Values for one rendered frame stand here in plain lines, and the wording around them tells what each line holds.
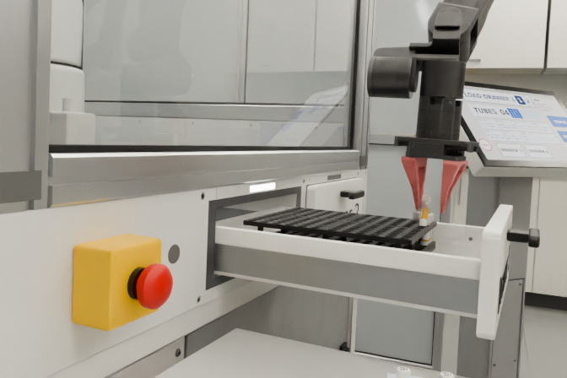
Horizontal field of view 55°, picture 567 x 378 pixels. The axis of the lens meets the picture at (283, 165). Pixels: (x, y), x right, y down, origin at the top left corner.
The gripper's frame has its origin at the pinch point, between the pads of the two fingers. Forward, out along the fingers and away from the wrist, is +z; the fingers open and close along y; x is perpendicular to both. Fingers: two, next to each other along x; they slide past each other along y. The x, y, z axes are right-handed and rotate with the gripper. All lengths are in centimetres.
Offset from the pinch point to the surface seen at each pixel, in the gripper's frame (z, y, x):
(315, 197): 2.9, -22.5, 11.4
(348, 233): 2.9, -6.4, -13.8
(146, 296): 5.7, -14.3, -40.3
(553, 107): -20, 9, 116
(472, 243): 5.7, 4.9, 7.0
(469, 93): -22, -11, 88
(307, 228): 3.1, -11.8, -14.1
